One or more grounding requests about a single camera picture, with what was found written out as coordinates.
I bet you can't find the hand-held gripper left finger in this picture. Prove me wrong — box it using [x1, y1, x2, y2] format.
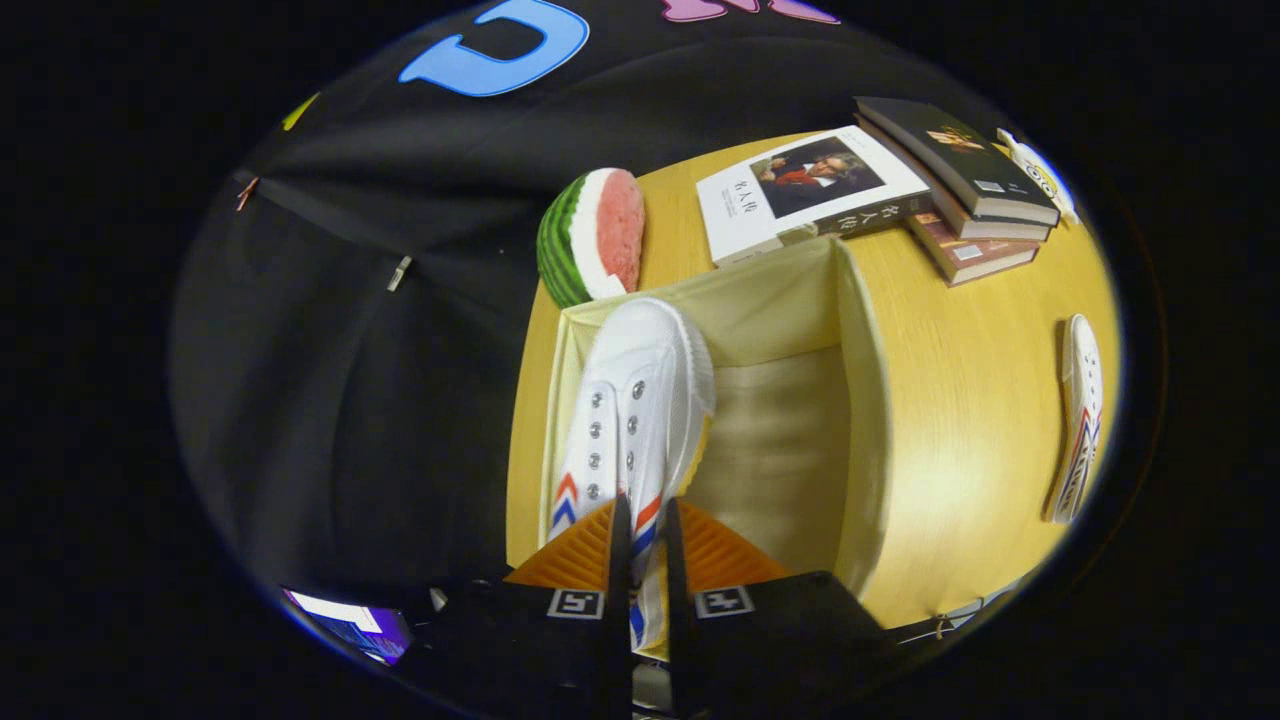
[400, 495, 633, 720]

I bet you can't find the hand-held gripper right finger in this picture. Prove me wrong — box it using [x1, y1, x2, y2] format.
[665, 498, 891, 717]

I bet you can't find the cream fabric storage box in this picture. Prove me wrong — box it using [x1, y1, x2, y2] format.
[540, 235, 891, 661]

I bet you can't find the white striped canvas shoe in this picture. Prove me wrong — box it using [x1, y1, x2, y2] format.
[548, 297, 716, 651]
[1045, 314, 1104, 525]

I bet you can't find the lit monitor screen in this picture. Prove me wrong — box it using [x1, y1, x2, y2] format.
[283, 588, 413, 666]

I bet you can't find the black backdrop cloth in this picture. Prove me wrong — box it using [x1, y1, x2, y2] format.
[170, 0, 1001, 606]

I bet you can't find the watermelon slice toy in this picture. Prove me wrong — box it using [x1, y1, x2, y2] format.
[536, 168, 646, 309]

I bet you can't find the white portrait cover book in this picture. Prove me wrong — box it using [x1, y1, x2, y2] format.
[696, 125, 933, 269]

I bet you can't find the brown cover book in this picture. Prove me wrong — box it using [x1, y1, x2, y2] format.
[908, 212, 1041, 288]

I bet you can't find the dark book with pale pages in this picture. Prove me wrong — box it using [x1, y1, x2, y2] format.
[858, 118, 1051, 243]

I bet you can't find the black cover book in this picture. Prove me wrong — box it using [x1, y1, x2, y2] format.
[855, 96, 1061, 227]

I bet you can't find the white plush toy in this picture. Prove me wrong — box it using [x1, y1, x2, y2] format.
[997, 128, 1081, 223]

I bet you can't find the white cable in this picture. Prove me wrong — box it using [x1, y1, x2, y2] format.
[897, 578, 1023, 646]

